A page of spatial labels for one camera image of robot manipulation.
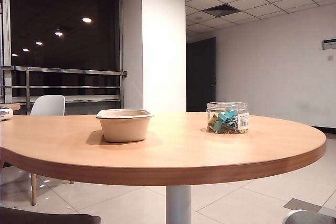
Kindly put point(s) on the clear plastic clip jar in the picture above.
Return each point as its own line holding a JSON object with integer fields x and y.
{"x": 218, "y": 107}

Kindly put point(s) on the yellow binder clip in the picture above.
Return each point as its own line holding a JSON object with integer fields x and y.
{"x": 211, "y": 123}

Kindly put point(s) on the beige rectangular paper bowl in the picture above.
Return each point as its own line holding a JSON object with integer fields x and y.
{"x": 126, "y": 129}

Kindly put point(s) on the teal binder clip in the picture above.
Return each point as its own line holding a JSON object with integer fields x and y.
{"x": 227, "y": 116}
{"x": 217, "y": 126}

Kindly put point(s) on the white box with print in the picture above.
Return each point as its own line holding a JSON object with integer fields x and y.
{"x": 5, "y": 115}

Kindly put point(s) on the dark door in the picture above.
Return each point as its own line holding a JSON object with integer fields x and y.
{"x": 200, "y": 77}

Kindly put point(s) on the ceiling air vent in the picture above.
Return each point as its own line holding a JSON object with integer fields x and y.
{"x": 220, "y": 10}

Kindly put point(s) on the steel window railing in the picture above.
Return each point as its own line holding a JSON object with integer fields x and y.
{"x": 65, "y": 70}

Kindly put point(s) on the white plastic chair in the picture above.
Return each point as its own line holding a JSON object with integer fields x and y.
{"x": 48, "y": 106}

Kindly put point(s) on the small wooden side table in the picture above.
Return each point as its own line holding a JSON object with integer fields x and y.
{"x": 14, "y": 106}

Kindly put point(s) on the grey floor hatch cover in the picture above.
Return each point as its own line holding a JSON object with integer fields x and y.
{"x": 296, "y": 205}

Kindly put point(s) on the dark brown chair back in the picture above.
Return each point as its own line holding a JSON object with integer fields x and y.
{"x": 39, "y": 217}

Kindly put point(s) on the grey rounded seat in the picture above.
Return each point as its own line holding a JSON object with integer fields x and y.
{"x": 309, "y": 218}

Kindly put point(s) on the white table pedestal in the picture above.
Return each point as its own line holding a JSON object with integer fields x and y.
{"x": 178, "y": 205}

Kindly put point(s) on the white wall sign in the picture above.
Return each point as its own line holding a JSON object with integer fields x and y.
{"x": 330, "y": 44}

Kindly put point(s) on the grey window frame post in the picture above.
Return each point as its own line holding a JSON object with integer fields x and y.
{"x": 6, "y": 37}

